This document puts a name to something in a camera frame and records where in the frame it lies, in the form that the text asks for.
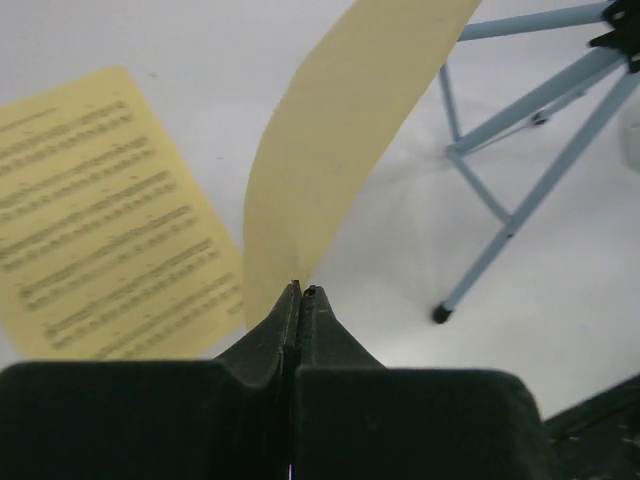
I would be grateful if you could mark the light blue music stand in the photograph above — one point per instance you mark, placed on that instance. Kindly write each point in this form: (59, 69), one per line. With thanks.
(514, 129)

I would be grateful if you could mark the yellow sheet music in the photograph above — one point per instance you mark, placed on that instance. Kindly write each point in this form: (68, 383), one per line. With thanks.
(342, 109)
(109, 248)

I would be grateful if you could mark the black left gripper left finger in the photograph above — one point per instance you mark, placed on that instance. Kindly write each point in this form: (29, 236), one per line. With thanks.
(224, 418)

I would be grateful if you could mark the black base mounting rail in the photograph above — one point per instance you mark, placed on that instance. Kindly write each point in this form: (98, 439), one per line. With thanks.
(599, 438)

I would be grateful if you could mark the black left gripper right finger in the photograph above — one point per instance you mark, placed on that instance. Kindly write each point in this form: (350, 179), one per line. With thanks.
(355, 419)

